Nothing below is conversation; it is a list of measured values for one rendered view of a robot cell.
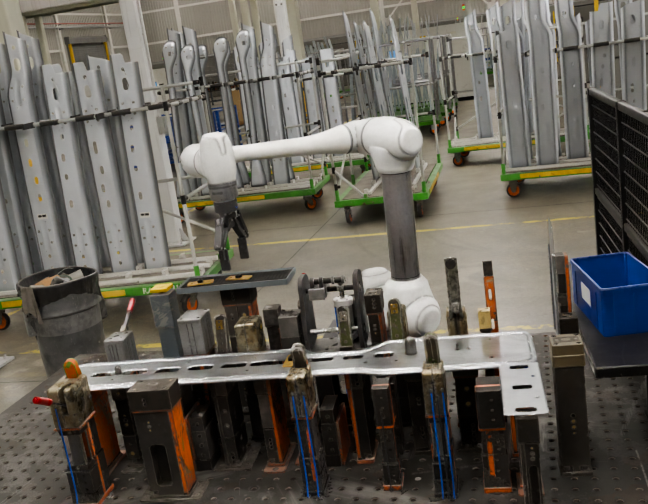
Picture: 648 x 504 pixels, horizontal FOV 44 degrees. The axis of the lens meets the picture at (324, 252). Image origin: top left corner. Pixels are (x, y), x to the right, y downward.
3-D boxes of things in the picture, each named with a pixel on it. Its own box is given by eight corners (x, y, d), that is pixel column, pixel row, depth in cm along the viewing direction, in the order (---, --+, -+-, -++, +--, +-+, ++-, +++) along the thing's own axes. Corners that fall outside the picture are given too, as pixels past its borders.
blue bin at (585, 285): (603, 337, 206) (600, 289, 203) (572, 301, 236) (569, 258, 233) (669, 330, 205) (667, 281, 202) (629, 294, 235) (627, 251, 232)
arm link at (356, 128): (333, 119, 280) (355, 120, 269) (376, 112, 289) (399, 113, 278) (337, 156, 284) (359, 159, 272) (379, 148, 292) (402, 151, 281)
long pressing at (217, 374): (44, 398, 232) (42, 393, 232) (79, 366, 254) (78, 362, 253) (538, 366, 205) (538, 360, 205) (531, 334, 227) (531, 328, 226)
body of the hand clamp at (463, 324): (457, 427, 241) (445, 316, 232) (458, 417, 247) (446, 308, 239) (478, 426, 240) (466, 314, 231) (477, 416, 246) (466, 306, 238)
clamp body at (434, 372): (427, 503, 205) (411, 376, 196) (429, 478, 216) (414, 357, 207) (463, 502, 203) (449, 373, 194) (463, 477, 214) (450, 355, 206)
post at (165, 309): (172, 419, 275) (147, 296, 265) (179, 409, 282) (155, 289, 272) (193, 418, 274) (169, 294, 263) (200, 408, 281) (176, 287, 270)
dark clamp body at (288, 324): (288, 437, 251) (268, 321, 242) (296, 417, 264) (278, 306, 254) (321, 435, 249) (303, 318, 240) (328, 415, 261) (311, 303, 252)
